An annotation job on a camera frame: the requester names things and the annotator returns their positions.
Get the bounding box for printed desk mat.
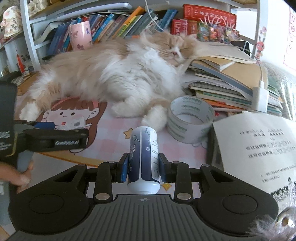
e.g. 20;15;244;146
14;93;208;193

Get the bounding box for white charger cable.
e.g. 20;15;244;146
242;41;264;88

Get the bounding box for packing tape roll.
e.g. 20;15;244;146
167;96;215;144

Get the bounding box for white hanging cable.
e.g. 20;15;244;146
147;0;170;33

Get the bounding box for white bookshelf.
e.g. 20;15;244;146
0;0;262;77

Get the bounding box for red slim bottle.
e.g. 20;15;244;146
16;54;25;73

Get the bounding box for white printed booklet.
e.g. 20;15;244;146
207;111;296;204

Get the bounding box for fluffy cream cat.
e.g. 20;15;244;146
20;31;204;132

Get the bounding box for wall poster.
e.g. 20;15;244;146
282;7;296;70

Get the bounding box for colourful acrylic stands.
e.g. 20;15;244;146
196;20;240;44

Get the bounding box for red boxed book set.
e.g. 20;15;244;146
171;4;237;36

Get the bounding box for row of leaning books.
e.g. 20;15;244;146
47;6;178;56

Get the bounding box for white navy tube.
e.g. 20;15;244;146
127;126;162;194

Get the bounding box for white charger block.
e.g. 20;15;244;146
253;86;270;113

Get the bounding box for grey fur ball pendant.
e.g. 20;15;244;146
246;199;296;241

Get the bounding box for pink printed cup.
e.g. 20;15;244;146
68;20;93;51

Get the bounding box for stack of books and papers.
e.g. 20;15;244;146
183;42;284;116

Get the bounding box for person's left hand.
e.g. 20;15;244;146
0;161;35;187

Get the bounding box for cartoon figure wall sticker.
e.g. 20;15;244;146
255;27;267;63

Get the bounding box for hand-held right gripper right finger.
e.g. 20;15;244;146
158;153;238;202

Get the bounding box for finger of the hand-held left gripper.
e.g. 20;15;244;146
13;120;56;131
24;128;90;154

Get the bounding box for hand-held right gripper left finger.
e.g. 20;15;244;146
52;152;130;201

